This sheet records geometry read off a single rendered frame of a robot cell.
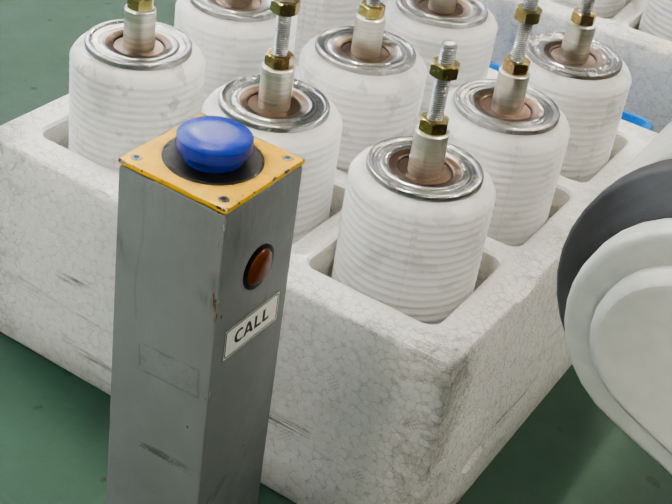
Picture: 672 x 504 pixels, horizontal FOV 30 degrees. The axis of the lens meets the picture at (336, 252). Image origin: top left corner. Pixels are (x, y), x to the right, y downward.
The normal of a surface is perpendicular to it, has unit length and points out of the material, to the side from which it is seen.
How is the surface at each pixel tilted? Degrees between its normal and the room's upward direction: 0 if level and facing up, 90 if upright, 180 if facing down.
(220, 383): 90
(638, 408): 90
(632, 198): 59
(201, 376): 90
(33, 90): 0
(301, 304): 90
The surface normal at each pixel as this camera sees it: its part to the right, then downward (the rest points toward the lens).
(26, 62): 0.13, -0.82
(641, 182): -0.73, -0.32
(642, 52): -0.50, 0.44
